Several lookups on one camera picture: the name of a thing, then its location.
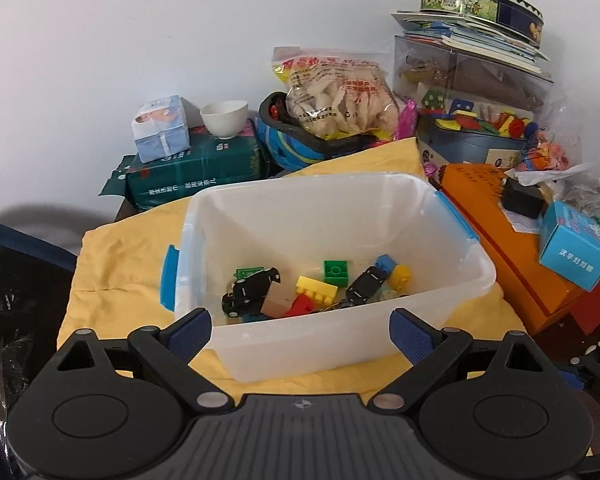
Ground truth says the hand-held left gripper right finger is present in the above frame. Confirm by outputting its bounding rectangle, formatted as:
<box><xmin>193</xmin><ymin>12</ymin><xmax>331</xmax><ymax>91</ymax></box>
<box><xmin>367</xmin><ymin>308</ymin><xmax>546</xmax><ymax>413</ymax></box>

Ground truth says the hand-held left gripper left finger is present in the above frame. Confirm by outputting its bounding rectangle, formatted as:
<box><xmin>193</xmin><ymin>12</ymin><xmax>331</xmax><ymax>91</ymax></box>
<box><xmin>55</xmin><ymin>307</ymin><xmax>236</xmax><ymax>416</ymax></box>

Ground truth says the tan wooden block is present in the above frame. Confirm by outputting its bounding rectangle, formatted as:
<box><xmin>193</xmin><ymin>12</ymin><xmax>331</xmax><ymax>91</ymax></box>
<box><xmin>260</xmin><ymin>282</ymin><xmax>299</xmax><ymax>319</ymax></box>

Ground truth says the large red toy block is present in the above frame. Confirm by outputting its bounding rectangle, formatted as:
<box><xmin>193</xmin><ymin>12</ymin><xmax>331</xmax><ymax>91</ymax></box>
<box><xmin>285</xmin><ymin>293</ymin><xmax>315</xmax><ymax>317</ymax></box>

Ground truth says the white plastic container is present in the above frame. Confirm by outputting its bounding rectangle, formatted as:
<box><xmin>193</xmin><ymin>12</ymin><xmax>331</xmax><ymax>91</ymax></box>
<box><xmin>160</xmin><ymin>172</ymin><xmax>497</xmax><ymax>384</ymax></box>

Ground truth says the red box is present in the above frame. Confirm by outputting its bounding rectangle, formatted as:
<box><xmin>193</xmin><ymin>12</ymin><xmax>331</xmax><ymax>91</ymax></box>
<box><xmin>570</xmin><ymin>282</ymin><xmax>600</xmax><ymax>336</ymax></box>

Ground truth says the yellow blanket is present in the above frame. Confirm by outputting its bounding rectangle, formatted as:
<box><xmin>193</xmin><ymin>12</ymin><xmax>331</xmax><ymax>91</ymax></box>
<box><xmin>57</xmin><ymin>137</ymin><xmax>527</xmax><ymax>402</ymax></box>

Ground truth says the light blue box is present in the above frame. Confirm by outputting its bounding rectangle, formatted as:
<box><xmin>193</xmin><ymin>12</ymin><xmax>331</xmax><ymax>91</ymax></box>
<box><xmin>538</xmin><ymin>201</ymin><xmax>600</xmax><ymax>292</ymax></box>

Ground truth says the orange box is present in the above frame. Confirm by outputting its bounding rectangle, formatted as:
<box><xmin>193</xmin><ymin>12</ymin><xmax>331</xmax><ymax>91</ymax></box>
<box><xmin>437</xmin><ymin>162</ymin><xmax>589</xmax><ymax>334</ymax></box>

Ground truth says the dark green wrapped pack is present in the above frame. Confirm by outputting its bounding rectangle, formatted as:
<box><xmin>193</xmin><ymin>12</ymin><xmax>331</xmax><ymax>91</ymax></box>
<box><xmin>99</xmin><ymin>119</ymin><xmax>276</xmax><ymax>214</ymax></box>

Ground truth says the small black box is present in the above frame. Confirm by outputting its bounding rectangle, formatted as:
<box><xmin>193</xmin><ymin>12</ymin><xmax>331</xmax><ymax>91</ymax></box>
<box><xmin>501</xmin><ymin>177</ymin><xmax>549</xmax><ymax>220</ymax></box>

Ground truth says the box of coloured wooden shapes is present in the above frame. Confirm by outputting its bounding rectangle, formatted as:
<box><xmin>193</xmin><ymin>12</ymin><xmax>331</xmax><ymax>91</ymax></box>
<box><xmin>416</xmin><ymin>82</ymin><xmax>536</xmax><ymax>171</ymax></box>

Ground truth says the white crumpled paper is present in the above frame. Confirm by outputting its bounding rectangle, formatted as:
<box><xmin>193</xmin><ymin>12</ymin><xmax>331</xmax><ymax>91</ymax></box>
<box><xmin>505</xmin><ymin>162</ymin><xmax>596</xmax><ymax>187</ymax></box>

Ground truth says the pale blue tissue box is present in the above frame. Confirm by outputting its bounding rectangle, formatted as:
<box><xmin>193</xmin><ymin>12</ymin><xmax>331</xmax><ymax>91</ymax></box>
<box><xmin>131</xmin><ymin>95</ymin><xmax>191</xmax><ymax>164</ymax></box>

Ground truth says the blue and black helmet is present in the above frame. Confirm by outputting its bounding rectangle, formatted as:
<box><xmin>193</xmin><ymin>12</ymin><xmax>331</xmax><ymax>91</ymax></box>
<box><xmin>257</xmin><ymin>91</ymin><xmax>382</xmax><ymax>174</ymax></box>

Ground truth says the pink plastic toy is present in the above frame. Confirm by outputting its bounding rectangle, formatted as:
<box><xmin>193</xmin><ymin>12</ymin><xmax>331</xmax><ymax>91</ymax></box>
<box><xmin>394</xmin><ymin>99</ymin><xmax>419</xmax><ymax>141</ymax></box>

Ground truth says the white bowl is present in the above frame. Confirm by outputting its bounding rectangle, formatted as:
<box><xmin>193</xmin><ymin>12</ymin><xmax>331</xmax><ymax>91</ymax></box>
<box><xmin>200</xmin><ymin>100</ymin><xmax>250</xmax><ymax>140</ymax></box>

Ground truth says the bundle of orange small toys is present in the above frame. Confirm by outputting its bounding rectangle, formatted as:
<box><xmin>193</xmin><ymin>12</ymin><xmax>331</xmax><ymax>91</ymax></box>
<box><xmin>522</xmin><ymin>127</ymin><xmax>571</xmax><ymax>171</ymax></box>

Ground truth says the clear snack bag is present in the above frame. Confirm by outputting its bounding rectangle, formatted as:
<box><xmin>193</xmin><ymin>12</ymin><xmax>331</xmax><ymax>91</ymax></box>
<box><xmin>272</xmin><ymin>47</ymin><xmax>402</xmax><ymax>141</ymax></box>

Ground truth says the clear plastic box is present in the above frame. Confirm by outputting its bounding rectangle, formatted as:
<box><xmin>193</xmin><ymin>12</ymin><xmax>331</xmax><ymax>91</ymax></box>
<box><xmin>394</xmin><ymin>35</ymin><xmax>554</xmax><ymax>111</ymax></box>

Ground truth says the stack of books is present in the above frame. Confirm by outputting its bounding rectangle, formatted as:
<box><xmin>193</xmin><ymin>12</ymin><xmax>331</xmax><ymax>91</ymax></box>
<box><xmin>391</xmin><ymin>9</ymin><xmax>551</xmax><ymax>64</ymax></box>

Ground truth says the round printed tin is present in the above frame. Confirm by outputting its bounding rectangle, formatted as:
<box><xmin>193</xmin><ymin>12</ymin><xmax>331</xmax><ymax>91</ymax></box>
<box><xmin>421</xmin><ymin>0</ymin><xmax>546</xmax><ymax>44</ymax></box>

